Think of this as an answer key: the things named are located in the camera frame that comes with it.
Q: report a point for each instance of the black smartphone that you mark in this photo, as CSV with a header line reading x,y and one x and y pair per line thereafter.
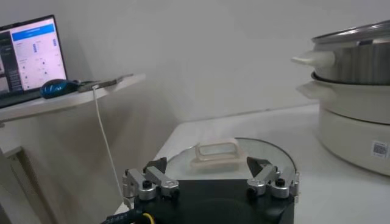
x,y
103,82

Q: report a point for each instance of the round glass pot lid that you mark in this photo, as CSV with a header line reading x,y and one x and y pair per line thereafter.
x,y
268,152

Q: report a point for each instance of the blue computer mouse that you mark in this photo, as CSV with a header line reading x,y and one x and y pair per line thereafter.
x,y
58,87

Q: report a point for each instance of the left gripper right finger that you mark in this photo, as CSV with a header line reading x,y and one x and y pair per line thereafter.
x,y
274,182

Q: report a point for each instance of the perforated steel steamer basket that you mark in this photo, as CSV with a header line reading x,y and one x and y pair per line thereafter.
x,y
359,64

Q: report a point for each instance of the black open laptop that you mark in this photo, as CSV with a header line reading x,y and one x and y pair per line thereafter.
x,y
36,51

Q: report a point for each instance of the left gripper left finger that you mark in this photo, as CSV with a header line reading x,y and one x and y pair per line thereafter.
x,y
146,185

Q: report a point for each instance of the white side table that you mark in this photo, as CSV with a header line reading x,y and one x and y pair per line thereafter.
x,y
45,105

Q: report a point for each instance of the white electric cooking pot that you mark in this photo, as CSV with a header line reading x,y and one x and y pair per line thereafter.
x,y
350,134

